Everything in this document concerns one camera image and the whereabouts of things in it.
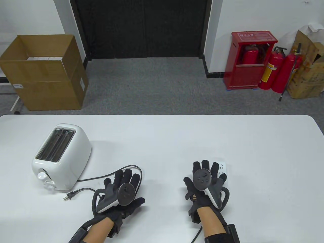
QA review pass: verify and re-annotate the person's left hand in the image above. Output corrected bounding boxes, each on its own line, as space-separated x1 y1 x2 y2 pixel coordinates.
100 169 146 238

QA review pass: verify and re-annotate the person's right hand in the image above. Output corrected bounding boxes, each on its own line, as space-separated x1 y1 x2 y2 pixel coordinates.
183 160 228 224

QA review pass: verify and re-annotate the white power strip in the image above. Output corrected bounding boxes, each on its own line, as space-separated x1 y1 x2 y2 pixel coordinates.
215 159 230 189

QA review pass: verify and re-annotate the white toaster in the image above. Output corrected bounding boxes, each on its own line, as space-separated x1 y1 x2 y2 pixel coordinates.
32 123 92 191

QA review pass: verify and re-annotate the black toaster power cord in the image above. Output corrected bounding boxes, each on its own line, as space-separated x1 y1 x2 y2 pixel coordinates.
63 165 143 201

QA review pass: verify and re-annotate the person's right forearm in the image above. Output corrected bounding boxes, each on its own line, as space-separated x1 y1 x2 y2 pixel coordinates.
197 206 229 243

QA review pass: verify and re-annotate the person's left forearm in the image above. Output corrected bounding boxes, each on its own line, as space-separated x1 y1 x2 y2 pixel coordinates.
80 217 115 243

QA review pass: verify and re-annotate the black white left hand controller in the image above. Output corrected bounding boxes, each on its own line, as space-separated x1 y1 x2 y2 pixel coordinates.
92 183 136 213

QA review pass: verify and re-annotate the black white hand controller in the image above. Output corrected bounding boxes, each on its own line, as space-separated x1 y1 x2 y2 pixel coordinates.
92 183 136 213
193 169 230 207

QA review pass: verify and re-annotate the black white right hand controller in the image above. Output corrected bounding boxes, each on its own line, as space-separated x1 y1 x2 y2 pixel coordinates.
193 169 230 207

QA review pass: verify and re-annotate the large brown cardboard box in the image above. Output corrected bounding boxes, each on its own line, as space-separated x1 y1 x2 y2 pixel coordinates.
0 34 89 111

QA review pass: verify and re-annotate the red fire extinguisher cabinet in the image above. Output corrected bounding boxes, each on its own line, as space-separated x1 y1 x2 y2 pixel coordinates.
223 31 278 90

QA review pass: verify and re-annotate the black double door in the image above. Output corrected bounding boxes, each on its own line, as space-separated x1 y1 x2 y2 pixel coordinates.
70 0 213 61

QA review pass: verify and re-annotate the yellow label red fire extinguisher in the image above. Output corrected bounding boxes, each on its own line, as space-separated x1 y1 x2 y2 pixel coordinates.
258 46 288 90

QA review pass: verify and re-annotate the crumpled brown cardboard box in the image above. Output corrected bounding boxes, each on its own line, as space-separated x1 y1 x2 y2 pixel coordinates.
286 30 324 99

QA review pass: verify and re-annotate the white crumpled paper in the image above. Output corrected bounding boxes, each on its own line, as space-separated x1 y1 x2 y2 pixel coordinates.
300 22 324 34

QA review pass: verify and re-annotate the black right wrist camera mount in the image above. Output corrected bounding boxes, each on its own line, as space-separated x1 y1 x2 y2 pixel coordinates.
192 223 240 243

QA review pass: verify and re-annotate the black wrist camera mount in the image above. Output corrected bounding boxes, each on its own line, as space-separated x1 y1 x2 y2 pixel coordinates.
68 217 102 243
192 223 240 243

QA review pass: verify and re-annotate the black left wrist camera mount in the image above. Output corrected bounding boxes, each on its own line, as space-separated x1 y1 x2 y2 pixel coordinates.
68 217 102 243

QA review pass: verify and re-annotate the white metal stand frame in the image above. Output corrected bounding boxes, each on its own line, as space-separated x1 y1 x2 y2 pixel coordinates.
0 76 24 115

